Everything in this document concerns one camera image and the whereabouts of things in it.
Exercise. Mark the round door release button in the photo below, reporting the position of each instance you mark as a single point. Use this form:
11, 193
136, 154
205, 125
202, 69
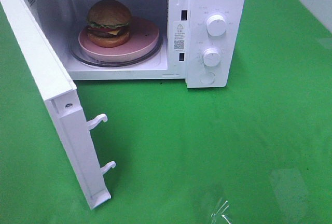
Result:
207, 78

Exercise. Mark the upper white microwave knob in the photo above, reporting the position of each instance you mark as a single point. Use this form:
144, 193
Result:
216, 25

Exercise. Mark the white microwave knob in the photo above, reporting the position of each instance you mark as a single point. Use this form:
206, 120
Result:
216, 25
211, 57

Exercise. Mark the white microwave door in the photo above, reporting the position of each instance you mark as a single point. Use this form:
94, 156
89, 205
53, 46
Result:
60, 97

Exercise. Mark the lower white microwave knob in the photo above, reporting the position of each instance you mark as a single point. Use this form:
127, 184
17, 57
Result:
211, 57

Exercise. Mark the white warning label sticker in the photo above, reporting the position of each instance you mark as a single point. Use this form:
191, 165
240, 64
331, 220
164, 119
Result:
179, 35

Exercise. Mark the clear tape patch on table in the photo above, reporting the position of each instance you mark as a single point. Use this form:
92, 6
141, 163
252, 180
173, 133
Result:
220, 213

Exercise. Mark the burger with lettuce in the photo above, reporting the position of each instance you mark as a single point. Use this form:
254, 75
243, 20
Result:
108, 23

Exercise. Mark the pink round plate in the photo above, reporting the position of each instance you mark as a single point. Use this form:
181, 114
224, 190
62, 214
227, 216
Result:
144, 35

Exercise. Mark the white microwave oven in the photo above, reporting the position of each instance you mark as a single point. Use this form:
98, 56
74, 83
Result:
191, 40

